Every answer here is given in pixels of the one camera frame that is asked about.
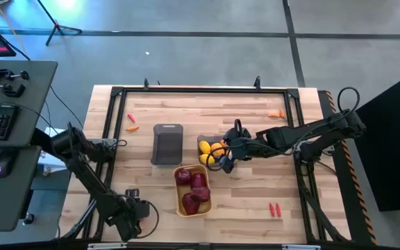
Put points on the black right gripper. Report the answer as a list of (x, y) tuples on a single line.
[(241, 146)]

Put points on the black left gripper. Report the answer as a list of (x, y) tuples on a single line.
[(128, 215)]

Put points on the orange carrot pieces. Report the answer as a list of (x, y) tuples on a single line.
[(132, 128)]

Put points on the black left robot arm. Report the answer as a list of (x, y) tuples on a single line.
[(92, 184)]

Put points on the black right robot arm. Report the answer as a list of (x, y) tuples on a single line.
[(290, 135)]

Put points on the grey translucent plastic basket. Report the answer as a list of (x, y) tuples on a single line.
[(167, 146), (207, 137)]

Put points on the yellow plastic basket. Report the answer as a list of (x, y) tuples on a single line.
[(181, 191)]

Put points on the black desk knob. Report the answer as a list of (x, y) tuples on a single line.
[(28, 218)]

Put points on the orange black hazard tape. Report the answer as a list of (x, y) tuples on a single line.
[(350, 166)]

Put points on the black computer mouse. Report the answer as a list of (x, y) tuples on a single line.
[(5, 165)]

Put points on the black divider panel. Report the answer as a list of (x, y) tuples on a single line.
[(394, 146)]

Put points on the black clamp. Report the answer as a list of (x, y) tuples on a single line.
[(10, 91), (3, 74)]

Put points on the black tripod stand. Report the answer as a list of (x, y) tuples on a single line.
[(57, 27)]

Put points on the tan wooden stick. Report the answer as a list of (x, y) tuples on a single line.
[(11, 29)]

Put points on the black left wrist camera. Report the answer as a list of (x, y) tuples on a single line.
[(144, 209)]

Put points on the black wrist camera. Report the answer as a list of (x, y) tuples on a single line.
[(227, 166), (144, 209)]

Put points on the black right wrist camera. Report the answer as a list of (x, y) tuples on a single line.
[(227, 166)]

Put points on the silver frame bracket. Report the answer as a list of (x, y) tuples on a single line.
[(300, 247), (106, 246)]

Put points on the black aluminium table frame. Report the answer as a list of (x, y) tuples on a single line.
[(203, 89)]

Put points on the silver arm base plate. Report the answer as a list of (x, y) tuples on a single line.
[(102, 141)]

